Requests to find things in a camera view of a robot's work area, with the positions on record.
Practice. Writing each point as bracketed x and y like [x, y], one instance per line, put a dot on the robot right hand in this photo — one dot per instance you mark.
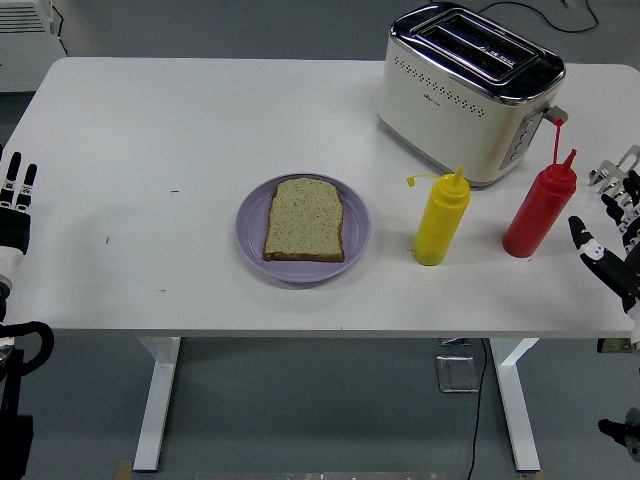
[615, 270]

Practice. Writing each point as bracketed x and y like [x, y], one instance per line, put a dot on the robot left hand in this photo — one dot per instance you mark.
[15, 230]

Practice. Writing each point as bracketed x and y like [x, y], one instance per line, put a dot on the red squeeze bottle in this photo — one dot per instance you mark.
[537, 215]

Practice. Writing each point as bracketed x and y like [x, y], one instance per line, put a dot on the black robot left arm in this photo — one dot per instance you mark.
[15, 385]

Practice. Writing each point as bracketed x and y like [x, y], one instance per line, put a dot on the slice of bread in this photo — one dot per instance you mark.
[305, 220]

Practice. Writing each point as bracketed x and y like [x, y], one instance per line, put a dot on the metal toast rack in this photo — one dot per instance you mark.
[612, 175]

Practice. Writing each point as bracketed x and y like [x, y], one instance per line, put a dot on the white table leg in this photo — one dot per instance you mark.
[515, 400]
[157, 400]

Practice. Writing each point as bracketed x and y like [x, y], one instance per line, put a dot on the yellow squeeze bottle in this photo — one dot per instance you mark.
[442, 220]

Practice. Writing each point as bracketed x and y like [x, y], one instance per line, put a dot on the white appliance with grille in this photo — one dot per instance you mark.
[25, 45]

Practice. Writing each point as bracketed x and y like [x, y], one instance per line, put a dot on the metal floor box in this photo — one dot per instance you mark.
[456, 374]

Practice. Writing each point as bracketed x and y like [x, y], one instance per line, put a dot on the cream and chrome toaster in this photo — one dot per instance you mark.
[450, 95]

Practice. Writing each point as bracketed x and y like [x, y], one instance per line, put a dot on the brown cardboard piece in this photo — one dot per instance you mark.
[124, 471]

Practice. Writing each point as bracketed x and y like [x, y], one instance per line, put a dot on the purple plate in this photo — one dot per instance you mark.
[305, 272]

